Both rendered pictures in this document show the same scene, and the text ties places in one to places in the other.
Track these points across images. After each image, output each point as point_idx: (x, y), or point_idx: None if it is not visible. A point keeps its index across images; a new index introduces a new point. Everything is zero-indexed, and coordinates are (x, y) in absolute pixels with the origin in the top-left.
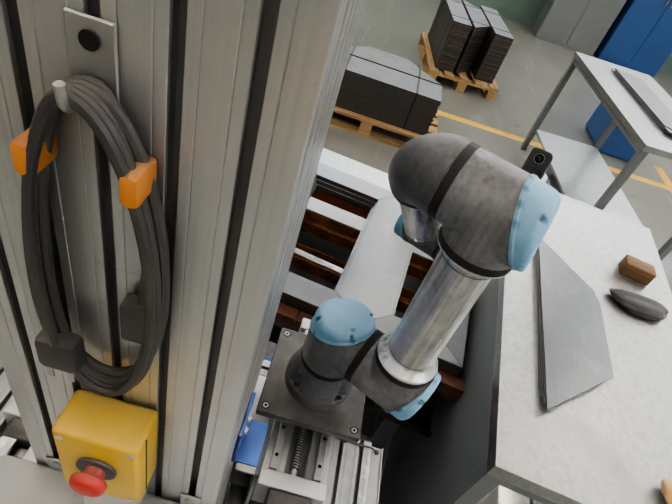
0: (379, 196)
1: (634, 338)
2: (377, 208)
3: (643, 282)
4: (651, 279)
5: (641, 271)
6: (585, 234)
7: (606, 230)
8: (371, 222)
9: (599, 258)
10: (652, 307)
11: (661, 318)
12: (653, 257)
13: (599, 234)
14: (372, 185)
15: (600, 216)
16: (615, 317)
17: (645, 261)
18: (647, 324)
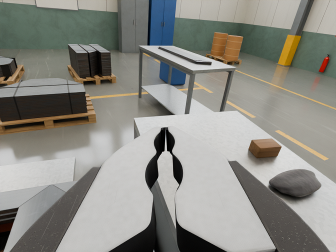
0: (20, 202)
1: (333, 229)
2: (17, 221)
3: (274, 155)
4: (279, 150)
5: (271, 148)
6: (212, 138)
7: (219, 126)
8: (7, 251)
9: (235, 153)
10: (308, 179)
11: (320, 185)
12: (256, 129)
13: (219, 132)
14: (10, 192)
15: (208, 118)
16: (300, 214)
17: (257, 135)
18: (317, 198)
